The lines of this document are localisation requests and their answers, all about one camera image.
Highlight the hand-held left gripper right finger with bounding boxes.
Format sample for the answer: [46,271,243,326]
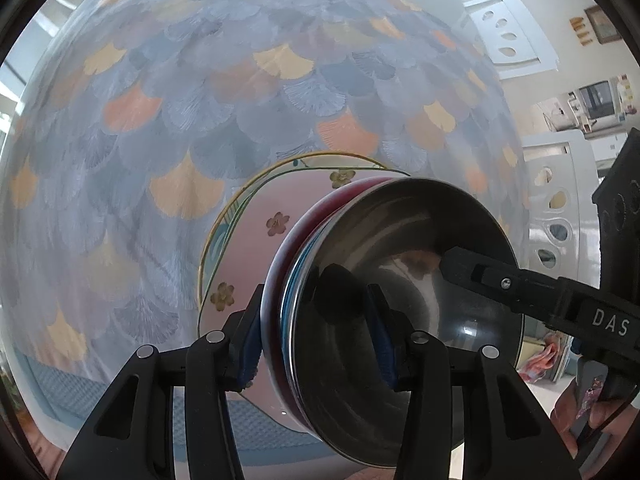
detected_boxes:
[367,284,583,480]

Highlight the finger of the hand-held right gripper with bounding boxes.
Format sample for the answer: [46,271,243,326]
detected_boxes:
[439,246,634,356]

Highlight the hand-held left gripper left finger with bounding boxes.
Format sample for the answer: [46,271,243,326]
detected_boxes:
[56,284,266,480]

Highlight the red steel bowl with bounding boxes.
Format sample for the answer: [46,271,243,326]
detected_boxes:
[260,177,401,433]

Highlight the blue steel bowl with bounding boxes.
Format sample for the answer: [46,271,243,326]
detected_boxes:
[280,177,526,468]

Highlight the hexagonal tree print plate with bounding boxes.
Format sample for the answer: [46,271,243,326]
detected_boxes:
[197,167,411,396]

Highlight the person's right hand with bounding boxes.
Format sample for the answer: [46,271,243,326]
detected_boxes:
[550,379,634,462]

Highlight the pink patterned cloth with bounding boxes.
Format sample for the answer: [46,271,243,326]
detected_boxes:
[517,335,573,386]

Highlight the white cutout chair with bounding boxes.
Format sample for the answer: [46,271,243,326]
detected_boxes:
[462,0,561,81]

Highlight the wooden wall pegs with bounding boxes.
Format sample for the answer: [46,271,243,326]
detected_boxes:
[570,16,593,43]

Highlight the small brown picture frame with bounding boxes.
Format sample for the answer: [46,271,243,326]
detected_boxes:
[584,5,622,44]

